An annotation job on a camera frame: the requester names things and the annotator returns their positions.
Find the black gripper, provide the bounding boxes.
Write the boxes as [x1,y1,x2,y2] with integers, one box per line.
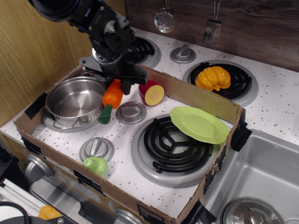
[79,50,147,95]

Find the orange toy carrot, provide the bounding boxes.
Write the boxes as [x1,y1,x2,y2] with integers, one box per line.
[97,79,123,124]

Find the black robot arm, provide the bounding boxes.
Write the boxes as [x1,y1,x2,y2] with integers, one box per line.
[29,0,147,95]

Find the light green plastic plate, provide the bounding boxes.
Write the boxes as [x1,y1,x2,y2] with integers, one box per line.
[170,106,230,144]

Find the silver centre stove knob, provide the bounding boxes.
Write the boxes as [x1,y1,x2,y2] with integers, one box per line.
[115,102,147,125]

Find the silver stove knob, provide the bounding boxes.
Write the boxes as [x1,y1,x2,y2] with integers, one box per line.
[170,44,196,64]
[115,102,147,125]
[79,137,114,162]

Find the red yellow toy fruit half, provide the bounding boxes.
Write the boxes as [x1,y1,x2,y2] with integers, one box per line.
[138,80,165,106]

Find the back left black burner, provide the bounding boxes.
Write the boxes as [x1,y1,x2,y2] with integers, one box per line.
[126,37,161,69]

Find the black burner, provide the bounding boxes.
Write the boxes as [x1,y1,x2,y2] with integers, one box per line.
[182,60,259,107]
[126,37,161,69]
[131,115,219,188]

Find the steel cooking pot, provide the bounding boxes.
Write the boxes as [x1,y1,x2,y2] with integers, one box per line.
[45,77,106,130]

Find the brown cardboard fence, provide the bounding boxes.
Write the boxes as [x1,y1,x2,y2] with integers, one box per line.
[14,68,246,224]

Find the silver front stove knob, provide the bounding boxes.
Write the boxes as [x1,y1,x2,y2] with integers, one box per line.
[79,137,114,162]

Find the silver back stove knob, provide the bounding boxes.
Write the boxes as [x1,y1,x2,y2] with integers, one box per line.
[170,44,196,64]

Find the hanging silver slotted spoon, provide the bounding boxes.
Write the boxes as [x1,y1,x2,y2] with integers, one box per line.
[154,0,177,34]

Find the light green toy vegetable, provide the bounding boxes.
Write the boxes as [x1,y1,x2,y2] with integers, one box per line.
[83,156,108,176]

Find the front right black burner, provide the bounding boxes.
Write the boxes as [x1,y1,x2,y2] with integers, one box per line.
[131,115,219,188]

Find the orange toy pumpkin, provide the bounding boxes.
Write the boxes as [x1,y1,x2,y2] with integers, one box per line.
[195,66,231,91]

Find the hanging silver spatula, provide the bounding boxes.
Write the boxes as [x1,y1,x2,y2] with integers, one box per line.
[202,0,222,45]

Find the silver oven dial left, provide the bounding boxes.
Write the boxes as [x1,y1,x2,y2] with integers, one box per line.
[25,154,54,182]

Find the silver oven dial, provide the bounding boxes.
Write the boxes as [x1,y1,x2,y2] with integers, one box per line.
[114,208,143,224]
[25,154,54,182]

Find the back right black burner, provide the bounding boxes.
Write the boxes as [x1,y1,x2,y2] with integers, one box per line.
[182,60,259,107]

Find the silver oven dial right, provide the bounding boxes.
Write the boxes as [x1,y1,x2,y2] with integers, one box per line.
[114,208,143,224]

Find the orange object bottom left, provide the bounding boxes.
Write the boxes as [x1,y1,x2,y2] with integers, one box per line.
[37,205,61,220]

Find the grey toy sink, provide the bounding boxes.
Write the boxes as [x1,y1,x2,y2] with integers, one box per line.
[204,130,299,224]

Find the steel pot lid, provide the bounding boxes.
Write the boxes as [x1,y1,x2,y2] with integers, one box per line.
[220,197,285,224]

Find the black cable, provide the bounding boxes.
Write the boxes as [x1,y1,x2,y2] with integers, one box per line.
[0,200,31,224]

